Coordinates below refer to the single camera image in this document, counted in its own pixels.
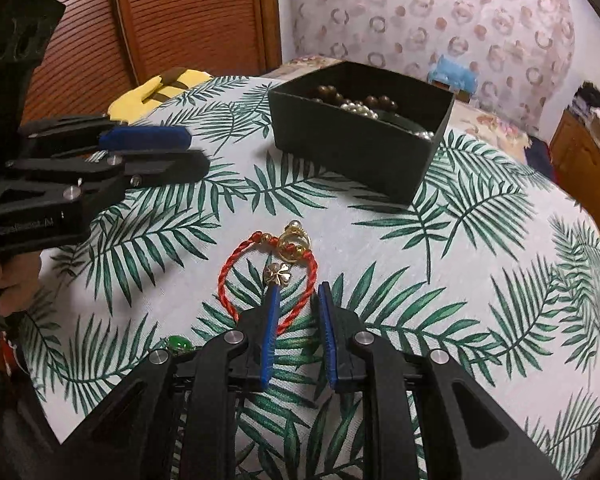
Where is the brown louvred wooden wardrobe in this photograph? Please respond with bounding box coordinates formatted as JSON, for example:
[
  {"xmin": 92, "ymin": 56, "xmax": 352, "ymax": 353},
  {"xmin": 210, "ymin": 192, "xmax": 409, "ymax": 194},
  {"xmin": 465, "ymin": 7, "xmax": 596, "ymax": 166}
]
[{"xmin": 20, "ymin": 0, "xmax": 283, "ymax": 126}]

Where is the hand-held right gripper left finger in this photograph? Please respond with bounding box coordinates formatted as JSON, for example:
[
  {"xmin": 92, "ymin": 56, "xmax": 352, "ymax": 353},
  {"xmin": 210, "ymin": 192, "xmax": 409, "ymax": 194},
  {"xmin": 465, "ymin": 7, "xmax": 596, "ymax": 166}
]
[{"xmin": 60, "ymin": 282, "xmax": 283, "ymax": 480}]

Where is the light blue plastic bag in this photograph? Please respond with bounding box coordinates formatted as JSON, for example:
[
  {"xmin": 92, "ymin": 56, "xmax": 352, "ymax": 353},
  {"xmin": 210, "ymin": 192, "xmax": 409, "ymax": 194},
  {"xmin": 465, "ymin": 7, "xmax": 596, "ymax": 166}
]
[{"xmin": 428, "ymin": 54, "xmax": 482, "ymax": 92}]

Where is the black square box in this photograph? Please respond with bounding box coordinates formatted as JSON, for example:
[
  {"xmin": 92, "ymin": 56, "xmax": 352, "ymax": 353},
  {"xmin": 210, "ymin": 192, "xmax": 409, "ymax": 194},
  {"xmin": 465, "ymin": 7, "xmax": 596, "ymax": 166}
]
[{"xmin": 268, "ymin": 61, "xmax": 455, "ymax": 206}]

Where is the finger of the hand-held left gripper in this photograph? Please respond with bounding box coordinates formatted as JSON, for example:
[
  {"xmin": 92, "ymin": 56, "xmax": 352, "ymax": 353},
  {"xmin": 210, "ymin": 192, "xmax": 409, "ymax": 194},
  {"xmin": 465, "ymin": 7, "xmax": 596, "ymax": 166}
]
[
  {"xmin": 5, "ymin": 149, "xmax": 212, "ymax": 187},
  {"xmin": 17, "ymin": 115, "xmax": 191, "ymax": 153}
]

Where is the person's left hand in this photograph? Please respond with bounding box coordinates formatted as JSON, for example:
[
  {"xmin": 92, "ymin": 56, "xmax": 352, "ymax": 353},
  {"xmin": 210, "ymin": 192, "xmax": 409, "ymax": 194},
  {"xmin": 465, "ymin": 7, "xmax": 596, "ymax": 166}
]
[{"xmin": 0, "ymin": 252, "xmax": 43, "ymax": 318}]

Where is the circle-print curtain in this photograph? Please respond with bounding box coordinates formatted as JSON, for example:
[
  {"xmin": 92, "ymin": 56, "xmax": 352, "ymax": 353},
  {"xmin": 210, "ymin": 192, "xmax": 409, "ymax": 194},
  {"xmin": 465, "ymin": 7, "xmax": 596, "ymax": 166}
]
[{"xmin": 285, "ymin": 0, "xmax": 576, "ymax": 126}]

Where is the navy blue blanket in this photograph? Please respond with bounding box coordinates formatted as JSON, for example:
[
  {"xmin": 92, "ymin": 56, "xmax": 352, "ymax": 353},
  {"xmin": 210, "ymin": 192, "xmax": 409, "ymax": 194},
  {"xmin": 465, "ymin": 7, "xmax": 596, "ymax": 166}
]
[{"xmin": 522, "ymin": 135, "xmax": 556, "ymax": 181}]

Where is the green gem ring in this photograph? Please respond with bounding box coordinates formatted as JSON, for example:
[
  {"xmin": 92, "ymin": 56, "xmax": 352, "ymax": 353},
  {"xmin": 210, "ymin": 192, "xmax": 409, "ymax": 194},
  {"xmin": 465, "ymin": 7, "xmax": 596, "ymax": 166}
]
[{"xmin": 162, "ymin": 335, "xmax": 203, "ymax": 358}]

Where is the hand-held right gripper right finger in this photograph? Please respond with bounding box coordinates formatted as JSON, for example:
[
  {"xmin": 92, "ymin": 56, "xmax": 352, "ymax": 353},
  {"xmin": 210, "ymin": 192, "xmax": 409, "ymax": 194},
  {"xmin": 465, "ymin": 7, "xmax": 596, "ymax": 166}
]
[{"xmin": 317, "ymin": 282, "xmax": 563, "ymax": 480}]

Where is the white pearl necklace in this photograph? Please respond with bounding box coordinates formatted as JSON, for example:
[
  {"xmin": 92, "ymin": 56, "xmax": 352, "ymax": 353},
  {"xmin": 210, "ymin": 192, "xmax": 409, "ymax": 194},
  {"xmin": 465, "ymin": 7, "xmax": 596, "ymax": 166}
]
[{"xmin": 337, "ymin": 100, "xmax": 436, "ymax": 141}]

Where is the red string bracelet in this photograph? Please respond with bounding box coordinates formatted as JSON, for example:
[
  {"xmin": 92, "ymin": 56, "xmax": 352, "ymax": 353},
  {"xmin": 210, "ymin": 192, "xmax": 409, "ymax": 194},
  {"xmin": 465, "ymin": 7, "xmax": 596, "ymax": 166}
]
[{"xmin": 223, "ymin": 230, "xmax": 320, "ymax": 336}]

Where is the wooden sideboard cabinet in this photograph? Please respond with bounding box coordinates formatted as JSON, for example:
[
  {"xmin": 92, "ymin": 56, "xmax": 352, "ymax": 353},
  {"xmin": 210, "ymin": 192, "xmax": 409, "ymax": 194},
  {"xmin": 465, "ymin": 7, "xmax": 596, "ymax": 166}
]
[{"xmin": 550, "ymin": 110, "xmax": 600, "ymax": 231}]

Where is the gold clover pendant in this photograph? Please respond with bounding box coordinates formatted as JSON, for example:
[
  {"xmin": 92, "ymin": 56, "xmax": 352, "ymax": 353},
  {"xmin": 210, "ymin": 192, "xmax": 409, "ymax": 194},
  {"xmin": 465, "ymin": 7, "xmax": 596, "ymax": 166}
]
[{"xmin": 262, "ymin": 261, "xmax": 293, "ymax": 286}]

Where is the yellow plush toy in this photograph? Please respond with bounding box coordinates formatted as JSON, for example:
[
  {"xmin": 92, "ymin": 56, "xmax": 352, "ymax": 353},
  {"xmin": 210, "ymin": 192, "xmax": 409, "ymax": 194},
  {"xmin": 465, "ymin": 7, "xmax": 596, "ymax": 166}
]
[{"xmin": 105, "ymin": 67, "xmax": 212, "ymax": 123}]

